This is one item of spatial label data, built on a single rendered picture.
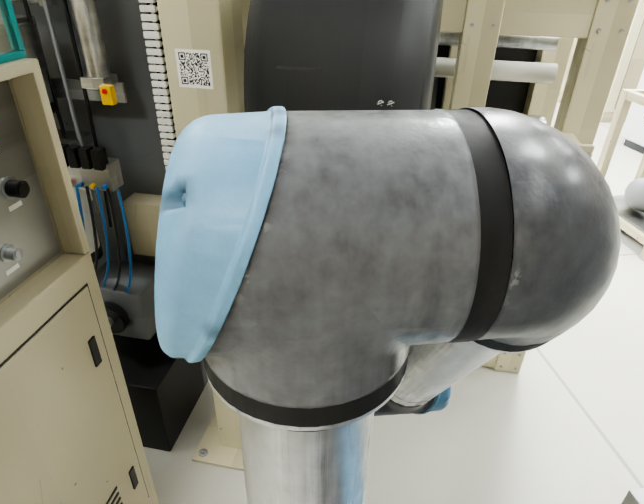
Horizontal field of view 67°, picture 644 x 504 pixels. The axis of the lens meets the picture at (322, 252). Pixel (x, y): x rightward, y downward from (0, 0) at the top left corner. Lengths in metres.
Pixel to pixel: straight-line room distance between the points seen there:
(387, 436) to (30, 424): 1.16
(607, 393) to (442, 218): 2.06
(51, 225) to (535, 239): 0.96
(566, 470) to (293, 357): 1.73
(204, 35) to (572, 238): 0.92
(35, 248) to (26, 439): 0.34
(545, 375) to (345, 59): 1.68
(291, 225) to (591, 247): 0.13
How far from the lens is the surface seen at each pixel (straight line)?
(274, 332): 0.20
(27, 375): 1.02
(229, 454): 1.76
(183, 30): 1.08
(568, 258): 0.22
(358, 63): 0.78
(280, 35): 0.81
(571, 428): 2.04
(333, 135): 0.20
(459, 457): 1.81
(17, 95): 1.00
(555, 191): 0.22
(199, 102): 1.10
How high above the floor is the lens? 1.42
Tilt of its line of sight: 32 degrees down
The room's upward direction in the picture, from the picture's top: 1 degrees clockwise
